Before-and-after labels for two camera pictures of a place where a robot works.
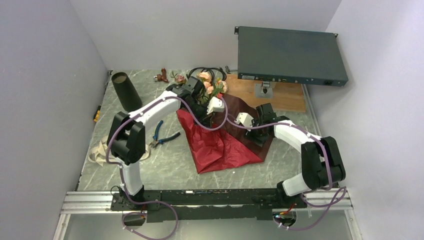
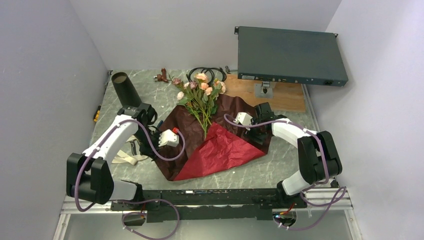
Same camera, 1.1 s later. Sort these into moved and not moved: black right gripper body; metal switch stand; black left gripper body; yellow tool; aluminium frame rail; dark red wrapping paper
Moved: dark red wrapping paper; black left gripper body
Not moved: black right gripper body; yellow tool; metal switch stand; aluminium frame rail
